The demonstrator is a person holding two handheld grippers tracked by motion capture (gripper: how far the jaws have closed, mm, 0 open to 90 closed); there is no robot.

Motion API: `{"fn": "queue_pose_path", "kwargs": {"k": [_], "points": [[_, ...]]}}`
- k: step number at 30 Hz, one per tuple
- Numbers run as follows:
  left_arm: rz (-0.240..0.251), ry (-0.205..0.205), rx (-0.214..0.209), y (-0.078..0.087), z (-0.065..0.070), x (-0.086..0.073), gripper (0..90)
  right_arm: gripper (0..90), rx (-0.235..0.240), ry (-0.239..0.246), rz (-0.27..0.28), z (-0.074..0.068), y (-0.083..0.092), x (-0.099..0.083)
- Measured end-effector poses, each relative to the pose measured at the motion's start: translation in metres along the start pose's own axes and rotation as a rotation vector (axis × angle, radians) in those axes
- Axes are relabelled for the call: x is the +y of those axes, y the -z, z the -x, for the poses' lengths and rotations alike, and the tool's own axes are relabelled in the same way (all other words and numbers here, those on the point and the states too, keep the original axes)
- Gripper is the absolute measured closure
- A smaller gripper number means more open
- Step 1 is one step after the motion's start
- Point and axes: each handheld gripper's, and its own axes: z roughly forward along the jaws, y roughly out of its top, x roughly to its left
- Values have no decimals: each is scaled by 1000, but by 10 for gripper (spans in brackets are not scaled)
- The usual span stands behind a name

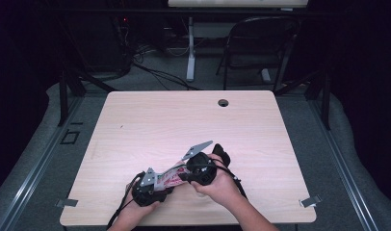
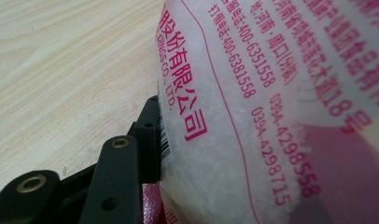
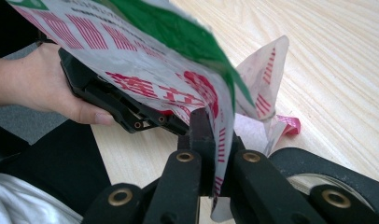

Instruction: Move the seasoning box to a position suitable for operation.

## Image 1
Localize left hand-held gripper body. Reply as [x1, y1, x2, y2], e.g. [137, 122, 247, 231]
[131, 167, 169, 207]

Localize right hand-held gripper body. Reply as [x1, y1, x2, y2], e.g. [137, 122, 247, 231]
[181, 140, 219, 187]

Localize pink and white plastic bag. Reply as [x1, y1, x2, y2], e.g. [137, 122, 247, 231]
[153, 164, 189, 191]

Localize person's left hand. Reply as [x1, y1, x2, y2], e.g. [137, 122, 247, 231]
[115, 192, 161, 227]

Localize person's right hand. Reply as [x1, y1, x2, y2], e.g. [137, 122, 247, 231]
[190, 153, 242, 208]

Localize grey tape piece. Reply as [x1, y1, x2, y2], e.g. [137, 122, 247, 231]
[55, 198, 79, 209]
[299, 194, 323, 208]

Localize white desk leg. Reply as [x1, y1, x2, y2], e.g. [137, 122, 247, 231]
[185, 16, 197, 83]

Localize black metal stand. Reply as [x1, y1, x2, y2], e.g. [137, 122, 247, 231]
[57, 67, 118, 127]
[274, 67, 332, 131]

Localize black folding chair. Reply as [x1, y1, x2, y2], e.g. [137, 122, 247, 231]
[216, 15, 302, 94]

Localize dark computer tower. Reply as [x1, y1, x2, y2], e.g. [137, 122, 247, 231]
[66, 13, 134, 73]

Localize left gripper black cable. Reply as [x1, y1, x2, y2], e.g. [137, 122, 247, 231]
[106, 170, 147, 230]

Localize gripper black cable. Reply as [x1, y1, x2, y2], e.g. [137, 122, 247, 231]
[212, 163, 249, 200]
[106, 170, 147, 230]

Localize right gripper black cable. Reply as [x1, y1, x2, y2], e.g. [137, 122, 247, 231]
[212, 163, 249, 200]

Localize black floor cables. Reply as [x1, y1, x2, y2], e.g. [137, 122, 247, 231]
[131, 44, 201, 91]

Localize metal floor rail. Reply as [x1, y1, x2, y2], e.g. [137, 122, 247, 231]
[0, 95, 86, 231]
[307, 95, 380, 231]

